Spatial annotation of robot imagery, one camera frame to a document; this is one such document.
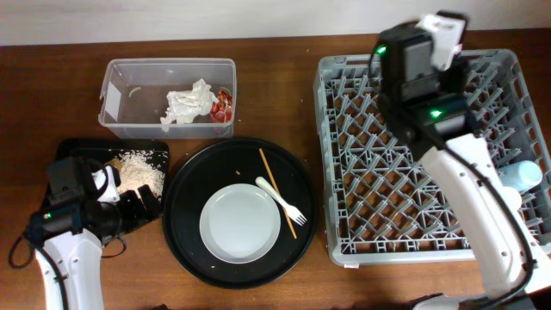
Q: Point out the clear plastic waste bin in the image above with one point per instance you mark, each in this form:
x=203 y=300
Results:
x=134 y=96

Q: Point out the white tissue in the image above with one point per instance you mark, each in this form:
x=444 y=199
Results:
x=184 y=106

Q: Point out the black rectangular tray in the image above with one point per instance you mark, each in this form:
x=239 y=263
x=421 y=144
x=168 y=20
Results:
x=92 y=155

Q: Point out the light blue cup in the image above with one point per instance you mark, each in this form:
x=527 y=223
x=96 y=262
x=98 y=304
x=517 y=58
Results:
x=521 y=176

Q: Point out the red snack wrapper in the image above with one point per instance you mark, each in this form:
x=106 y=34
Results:
x=221 y=111

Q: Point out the peanut shells and rice scraps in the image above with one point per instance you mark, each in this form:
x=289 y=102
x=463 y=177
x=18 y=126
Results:
x=140 y=167

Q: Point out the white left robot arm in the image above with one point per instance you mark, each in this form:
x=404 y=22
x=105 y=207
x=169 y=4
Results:
x=69 y=255

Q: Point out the white plastic fork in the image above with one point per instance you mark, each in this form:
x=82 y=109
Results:
x=292 y=212

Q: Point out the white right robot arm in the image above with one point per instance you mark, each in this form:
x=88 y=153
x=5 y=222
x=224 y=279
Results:
x=423 y=78

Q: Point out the grey plate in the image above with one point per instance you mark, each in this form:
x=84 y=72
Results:
x=239 y=223

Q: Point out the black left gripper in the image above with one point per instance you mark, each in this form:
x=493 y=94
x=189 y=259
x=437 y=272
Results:
x=148 y=200

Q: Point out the round black serving tray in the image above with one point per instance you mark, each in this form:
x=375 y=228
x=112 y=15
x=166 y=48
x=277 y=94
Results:
x=237 y=160

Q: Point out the grey dishwasher rack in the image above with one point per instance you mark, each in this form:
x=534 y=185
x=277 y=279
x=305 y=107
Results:
x=381 y=207

